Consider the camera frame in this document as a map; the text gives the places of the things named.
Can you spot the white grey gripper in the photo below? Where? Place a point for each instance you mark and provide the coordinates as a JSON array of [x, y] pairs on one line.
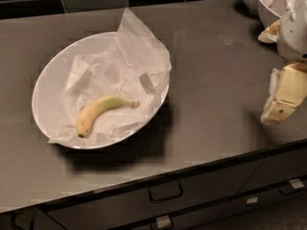
[[294, 35]]

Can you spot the yellow banana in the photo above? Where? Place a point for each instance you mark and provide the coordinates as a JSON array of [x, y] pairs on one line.
[[93, 110]]

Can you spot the white bowl front right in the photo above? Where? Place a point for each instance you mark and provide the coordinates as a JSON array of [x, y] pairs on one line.
[[271, 10]]

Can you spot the white oval bowl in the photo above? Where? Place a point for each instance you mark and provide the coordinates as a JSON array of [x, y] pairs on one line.
[[48, 105]]

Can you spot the right dark drawer front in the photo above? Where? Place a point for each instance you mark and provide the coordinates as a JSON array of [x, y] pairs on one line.
[[275, 172]]

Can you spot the dark drawer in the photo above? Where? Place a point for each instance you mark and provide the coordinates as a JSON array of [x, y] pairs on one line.
[[275, 172], [180, 199], [197, 215]]

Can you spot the white label right drawer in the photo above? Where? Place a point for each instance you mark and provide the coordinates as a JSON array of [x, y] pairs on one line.
[[296, 183]]

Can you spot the small white drawer label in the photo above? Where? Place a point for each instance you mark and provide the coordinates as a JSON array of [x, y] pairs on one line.
[[252, 200]]

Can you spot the white crumpled paper liner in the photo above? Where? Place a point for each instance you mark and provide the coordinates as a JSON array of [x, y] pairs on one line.
[[136, 66]]

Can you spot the lower dark drawer front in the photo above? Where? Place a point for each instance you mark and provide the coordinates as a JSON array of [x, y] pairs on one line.
[[197, 215]]

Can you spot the upper dark drawer front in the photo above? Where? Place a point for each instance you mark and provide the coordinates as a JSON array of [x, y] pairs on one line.
[[180, 199]]

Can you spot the black right drawer handle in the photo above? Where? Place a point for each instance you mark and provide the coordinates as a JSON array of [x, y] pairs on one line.
[[291, 189]]

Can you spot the black upper drawer handle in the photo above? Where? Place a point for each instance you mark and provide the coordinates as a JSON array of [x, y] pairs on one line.
[[165, 192]]

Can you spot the white label on handle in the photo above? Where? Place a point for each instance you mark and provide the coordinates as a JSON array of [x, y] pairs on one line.
[[163, 222]]

